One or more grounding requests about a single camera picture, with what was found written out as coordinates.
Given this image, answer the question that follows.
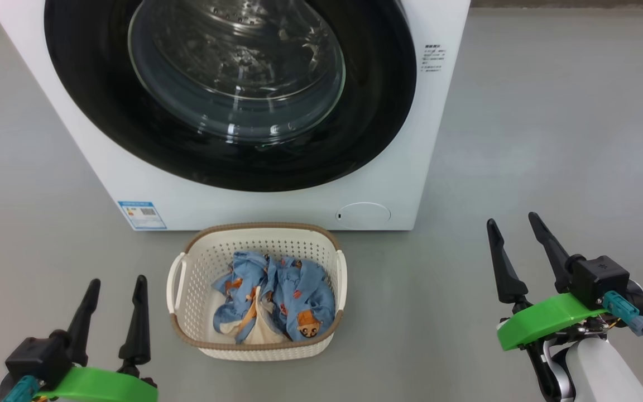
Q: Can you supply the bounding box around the cream perforated laundry basket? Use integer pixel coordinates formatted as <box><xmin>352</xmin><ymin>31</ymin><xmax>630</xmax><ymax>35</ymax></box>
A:
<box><xmin>166</xmin><ymin>222</ymin><xmax>348</xmax><ymax>362</ymax></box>

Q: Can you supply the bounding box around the blue energy label sticker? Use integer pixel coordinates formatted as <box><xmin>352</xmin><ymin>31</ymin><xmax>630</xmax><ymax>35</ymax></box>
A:
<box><xmin>117</xmin><ymin>200</ymin><xmax>167</xmax><ymax>231</ymax></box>

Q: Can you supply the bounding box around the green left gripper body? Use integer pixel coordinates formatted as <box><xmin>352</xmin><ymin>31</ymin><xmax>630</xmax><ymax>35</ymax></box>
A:
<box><xmin>31</xmin><ymin>366</ymin><xmax>159</xmax><ymax>402</ymax></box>

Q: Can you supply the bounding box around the black round glass door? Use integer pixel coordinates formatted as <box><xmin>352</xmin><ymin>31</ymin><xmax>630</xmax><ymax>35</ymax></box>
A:
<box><xmin>44</xmin><ymin>0</ymin><xmax>418</xmax><ymax>193</ymax></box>

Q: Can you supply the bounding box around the round white filter cover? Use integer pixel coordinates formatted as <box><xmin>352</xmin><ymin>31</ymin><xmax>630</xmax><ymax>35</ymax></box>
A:
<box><xmin>336</xmin><ymin>202</ymin><xmax>392</xmax><ymax>228</ymax></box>

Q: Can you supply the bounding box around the cream cloth garment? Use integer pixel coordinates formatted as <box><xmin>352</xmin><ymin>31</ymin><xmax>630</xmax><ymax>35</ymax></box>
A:
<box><xmin>218</xmin><ymin>288</ymin><xmax>294</xmax><ymax>344</ymax></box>

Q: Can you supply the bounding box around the blue bear-print garment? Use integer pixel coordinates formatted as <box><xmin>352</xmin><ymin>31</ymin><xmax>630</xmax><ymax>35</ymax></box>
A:
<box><xmin>212</xmin><ymin>250</ymin><xmax>337</xmax><ymax>343</ymax></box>

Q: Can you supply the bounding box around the white front-load washing machine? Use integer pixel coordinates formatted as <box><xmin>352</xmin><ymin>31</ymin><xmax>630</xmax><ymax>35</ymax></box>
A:
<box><xmin>0</xmin><ymin>0</ymin><xmax>472</xmax><ymax>232</ymax></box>

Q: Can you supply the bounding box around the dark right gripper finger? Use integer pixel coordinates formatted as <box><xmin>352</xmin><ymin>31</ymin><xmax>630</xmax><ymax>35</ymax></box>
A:
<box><xmin>528</xmin><ymin>212</ymin><xmax>573</xmax><ymax>294</ymax></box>
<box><xmin>487</xmin><ymin>218</ymin><xmax>533</xmax><ymax>313</ymax></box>

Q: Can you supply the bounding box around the small printed text label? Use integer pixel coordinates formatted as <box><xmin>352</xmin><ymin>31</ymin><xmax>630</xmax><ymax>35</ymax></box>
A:
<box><xmin>423</xmin><ymin>44</ymin><xmax>444</xmax><ymax>74</ymax></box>

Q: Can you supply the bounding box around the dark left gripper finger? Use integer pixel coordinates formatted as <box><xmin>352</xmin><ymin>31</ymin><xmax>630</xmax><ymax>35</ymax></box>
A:
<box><xmin>119</xmin><ymin>275</ymin><xmax>151</xmax><ymax>374</ymax></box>
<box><xmin>66</xmin><ymin>278</ymin><xmax>101</xmax><ymax>367</ymax></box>

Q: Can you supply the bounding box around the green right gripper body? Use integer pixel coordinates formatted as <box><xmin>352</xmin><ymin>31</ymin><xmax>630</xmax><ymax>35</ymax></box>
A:
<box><xmin>496</xmin><ymin>292</ymin><xmax>619</xmax><ymax>351</ymax></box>

